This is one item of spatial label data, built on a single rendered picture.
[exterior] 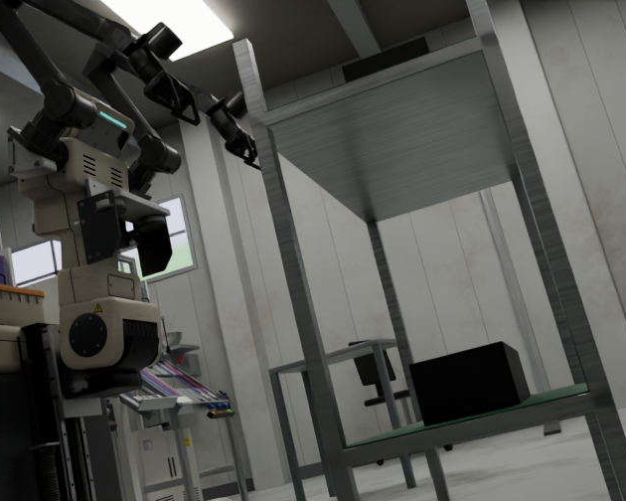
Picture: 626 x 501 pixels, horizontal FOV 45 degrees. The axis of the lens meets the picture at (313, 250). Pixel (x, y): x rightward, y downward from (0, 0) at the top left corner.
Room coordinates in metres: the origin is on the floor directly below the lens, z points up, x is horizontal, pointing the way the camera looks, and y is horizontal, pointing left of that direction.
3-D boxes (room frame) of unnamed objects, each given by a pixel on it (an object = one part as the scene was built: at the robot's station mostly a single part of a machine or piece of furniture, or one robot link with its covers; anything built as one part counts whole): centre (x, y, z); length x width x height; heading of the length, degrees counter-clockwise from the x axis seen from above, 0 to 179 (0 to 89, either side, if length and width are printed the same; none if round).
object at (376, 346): (4.52, 0.01, 0.40); 0.70 x 0.45 x 0.80; 66
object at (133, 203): (1.85, 0.46, 0.99); 0.28 x 0.16 x 0.22; 165
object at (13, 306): (1.96, 0.85, 0.87); 0.23 x 0.15 x 0.11; 165
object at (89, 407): (1.95, 0.56, 0.68); 0.28 x 0.27 x 0.25; 165
